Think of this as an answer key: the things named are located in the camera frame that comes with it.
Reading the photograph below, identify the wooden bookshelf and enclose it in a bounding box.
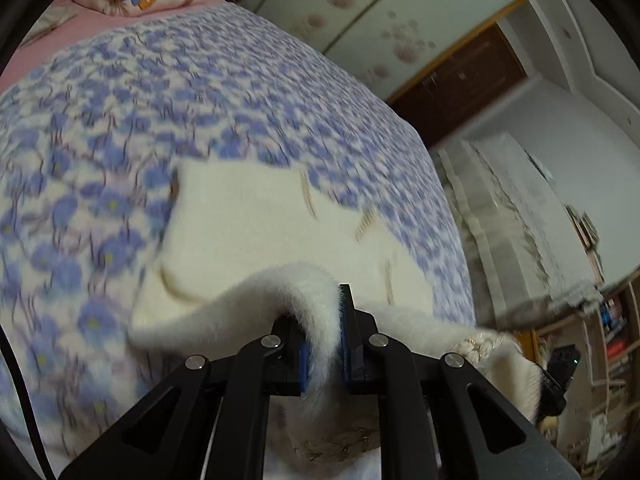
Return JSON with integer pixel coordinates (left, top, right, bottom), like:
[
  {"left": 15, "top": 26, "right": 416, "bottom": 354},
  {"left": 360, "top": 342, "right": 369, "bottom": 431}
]
[{"left": 530, "top": 275, "right": 640, "bottom": 466}]

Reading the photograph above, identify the blue floral blanket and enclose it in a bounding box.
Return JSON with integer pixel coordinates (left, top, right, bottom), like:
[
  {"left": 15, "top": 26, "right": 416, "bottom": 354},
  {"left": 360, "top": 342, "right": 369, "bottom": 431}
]
[{"left": 0, "top": 7, "right": 476, "bottom": 466}]

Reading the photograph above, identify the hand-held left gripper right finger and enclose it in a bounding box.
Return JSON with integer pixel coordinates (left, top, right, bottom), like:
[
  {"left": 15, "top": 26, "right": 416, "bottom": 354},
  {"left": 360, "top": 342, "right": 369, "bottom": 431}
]
[{"left": 337, "top": 284, "right": 583, "bottom": 480}]

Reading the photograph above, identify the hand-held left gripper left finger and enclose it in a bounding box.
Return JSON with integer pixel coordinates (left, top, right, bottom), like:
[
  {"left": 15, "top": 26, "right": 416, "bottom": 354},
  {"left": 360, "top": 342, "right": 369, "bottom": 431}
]
[{"left": 57, "top": 315, "right": 311, "bottom": 480}]

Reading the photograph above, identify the floral sliding door wardrobe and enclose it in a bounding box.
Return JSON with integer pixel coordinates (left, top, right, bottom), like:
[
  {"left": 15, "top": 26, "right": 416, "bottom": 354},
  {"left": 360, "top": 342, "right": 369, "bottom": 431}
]
[{"left": 227, "top": 0, "right": 528, "bottom": 106}]

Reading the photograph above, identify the stack of books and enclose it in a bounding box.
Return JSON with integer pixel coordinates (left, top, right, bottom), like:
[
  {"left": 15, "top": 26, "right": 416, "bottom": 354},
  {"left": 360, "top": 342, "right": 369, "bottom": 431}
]
[{"left": 565, "top": 205, "right": 601, "bottom": 251}]

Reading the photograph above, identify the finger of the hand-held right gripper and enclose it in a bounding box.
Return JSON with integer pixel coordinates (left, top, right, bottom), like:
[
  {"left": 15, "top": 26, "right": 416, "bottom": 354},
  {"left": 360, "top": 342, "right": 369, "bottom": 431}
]
[{"left": 535, "top": 366, "right": 569, "bottom": 418}]

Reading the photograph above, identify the dark wooden door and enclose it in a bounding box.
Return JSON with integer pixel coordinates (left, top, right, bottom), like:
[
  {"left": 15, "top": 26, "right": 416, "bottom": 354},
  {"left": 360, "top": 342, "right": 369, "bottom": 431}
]
[{"left": 387, "top": 22, "right": 528, "bottom": 148}]

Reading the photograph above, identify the pink bed sheet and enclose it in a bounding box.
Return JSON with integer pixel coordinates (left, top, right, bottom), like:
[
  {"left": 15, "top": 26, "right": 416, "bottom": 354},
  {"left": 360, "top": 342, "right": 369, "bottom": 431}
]
[{"left": 0, "top": 0, "right": 96, "bottom": 81}]

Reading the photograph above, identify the white fluffy cardigan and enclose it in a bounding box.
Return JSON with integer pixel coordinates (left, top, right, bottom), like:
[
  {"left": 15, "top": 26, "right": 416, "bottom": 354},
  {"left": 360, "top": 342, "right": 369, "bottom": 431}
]
[{"left": 127, "top": 160, "right": 546, "bottom": 480}]

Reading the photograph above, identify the white lace cloth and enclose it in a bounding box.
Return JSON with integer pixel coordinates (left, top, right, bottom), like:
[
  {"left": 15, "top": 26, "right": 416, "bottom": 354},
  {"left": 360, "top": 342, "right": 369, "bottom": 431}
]
[{"left": 470, "top": 132, "right": 606, "bottom": 306}]

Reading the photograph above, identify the black cable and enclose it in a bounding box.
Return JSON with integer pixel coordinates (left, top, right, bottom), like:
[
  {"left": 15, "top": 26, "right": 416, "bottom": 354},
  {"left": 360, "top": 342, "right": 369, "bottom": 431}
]
[{"left": 0, "top": 330, "right": 56, "bottom": 480}]

